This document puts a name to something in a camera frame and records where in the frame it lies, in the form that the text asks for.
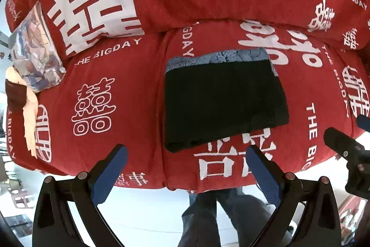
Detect black pants with grey waistband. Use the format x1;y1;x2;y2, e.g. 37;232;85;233
164;48;290;153

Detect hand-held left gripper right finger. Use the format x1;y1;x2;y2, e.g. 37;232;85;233
245;144;342;247

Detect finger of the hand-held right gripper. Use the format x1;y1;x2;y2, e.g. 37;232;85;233
323;127;370;199
356;115;370;132

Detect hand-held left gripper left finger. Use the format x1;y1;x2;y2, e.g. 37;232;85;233
33;144;129;247

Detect red printed sofa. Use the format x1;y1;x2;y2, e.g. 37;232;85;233
4;0;370;194

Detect blue patterned pillow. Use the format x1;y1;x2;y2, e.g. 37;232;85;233
8;0;67;93

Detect person's grey trouser legs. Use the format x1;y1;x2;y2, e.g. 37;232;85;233
176;188;292;247

